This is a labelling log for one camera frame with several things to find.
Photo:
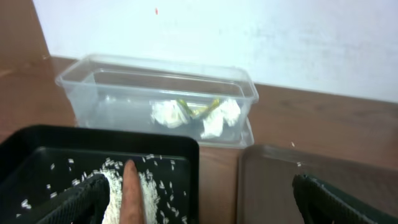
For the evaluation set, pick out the white napkin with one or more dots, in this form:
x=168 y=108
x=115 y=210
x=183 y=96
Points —
x=176 y=113

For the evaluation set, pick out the clear plastic bin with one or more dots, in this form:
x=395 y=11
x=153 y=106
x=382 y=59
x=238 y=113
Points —
x=114 y=92

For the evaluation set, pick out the green snack wrapper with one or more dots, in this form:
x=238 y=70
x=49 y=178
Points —
x=200 y=112

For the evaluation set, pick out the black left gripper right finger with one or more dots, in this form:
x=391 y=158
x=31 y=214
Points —
x=320 y=202

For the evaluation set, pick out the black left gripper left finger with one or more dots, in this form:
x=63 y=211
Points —
x=83 y=203

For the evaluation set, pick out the pile of white rice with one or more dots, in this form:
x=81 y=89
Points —
x=149 y=193

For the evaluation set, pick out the black bin tray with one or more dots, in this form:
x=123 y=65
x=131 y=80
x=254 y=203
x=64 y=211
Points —
x=33 y=143

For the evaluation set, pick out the brown serving tray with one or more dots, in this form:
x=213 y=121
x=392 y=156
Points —
x=265 y=193

